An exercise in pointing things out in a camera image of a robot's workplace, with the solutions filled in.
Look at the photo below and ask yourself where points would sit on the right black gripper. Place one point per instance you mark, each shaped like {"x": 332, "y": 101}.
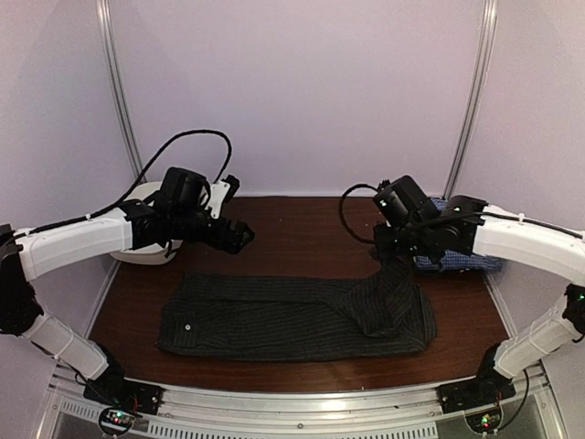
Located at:
{"x": 385, "y": 248}

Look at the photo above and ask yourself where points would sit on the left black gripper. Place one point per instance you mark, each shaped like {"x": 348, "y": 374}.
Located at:
{"x": 234, "y": 245}

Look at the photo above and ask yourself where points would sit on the blue checked shirt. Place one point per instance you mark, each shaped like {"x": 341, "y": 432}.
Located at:
{"x": 457, "y": 260}

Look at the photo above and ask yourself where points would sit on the white plastic basin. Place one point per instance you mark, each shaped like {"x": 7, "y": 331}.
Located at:
{"x": 153, "y": 254}

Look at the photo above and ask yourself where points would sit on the black pinstriped long sleeve shirt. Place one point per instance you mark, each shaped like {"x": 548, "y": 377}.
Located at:
{"x": 298, "y": 319}

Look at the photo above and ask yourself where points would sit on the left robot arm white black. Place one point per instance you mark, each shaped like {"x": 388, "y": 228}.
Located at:
{"x": 186, "y": 207}

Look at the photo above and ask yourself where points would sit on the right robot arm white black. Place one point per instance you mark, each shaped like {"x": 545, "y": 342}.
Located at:
{"x": 414, "y": 226}

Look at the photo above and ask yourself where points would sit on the right circuit board with leds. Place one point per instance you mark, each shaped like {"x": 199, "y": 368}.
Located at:
{"x": 484, "y": 422}

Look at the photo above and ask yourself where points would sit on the circuit board with leds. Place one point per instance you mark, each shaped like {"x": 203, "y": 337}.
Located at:
{"x": 114, "y": 421}
{"x": 484, "y": 422}

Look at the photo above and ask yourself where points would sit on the left circuit board with leds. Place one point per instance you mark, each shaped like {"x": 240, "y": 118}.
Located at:
{"x": 114, "y": 421}

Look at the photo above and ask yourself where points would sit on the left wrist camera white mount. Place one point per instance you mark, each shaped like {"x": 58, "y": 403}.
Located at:
{"x": 221, "y": 192}

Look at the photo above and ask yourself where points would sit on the left aluminium frame post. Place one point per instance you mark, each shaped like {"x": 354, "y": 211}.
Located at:
{"x": 120, "y": 103}

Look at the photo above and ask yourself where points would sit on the aluminium frame post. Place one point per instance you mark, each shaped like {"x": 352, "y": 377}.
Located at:
{"x": 120, "y": 103}
{"x": 481, "y": 66}

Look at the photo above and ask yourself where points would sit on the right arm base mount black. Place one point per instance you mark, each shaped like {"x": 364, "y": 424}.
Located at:
{"x": 488, "y": 387}

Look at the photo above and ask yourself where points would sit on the front aluminium rail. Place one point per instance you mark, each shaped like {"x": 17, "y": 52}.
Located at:
{"x": 403, "y": 412}

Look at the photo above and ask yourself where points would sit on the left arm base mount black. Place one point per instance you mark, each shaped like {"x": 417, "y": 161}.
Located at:
{"x": 111, "y": 388}

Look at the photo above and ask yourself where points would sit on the right aluminium frame post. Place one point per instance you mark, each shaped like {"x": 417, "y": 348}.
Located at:
{"x": 481, "y": 66}

